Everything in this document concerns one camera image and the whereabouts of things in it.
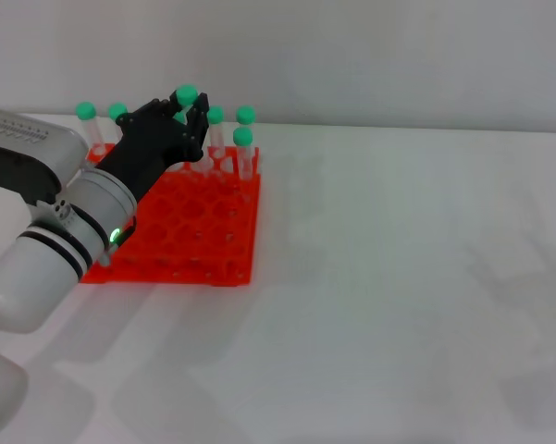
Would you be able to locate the orange plastic test tube rack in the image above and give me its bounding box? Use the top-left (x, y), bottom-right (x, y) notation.
top-left (80, 142), bottom-right (263, 287)

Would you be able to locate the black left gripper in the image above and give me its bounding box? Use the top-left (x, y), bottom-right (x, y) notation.
top-left (93, 90), bottom-right (212, 205)

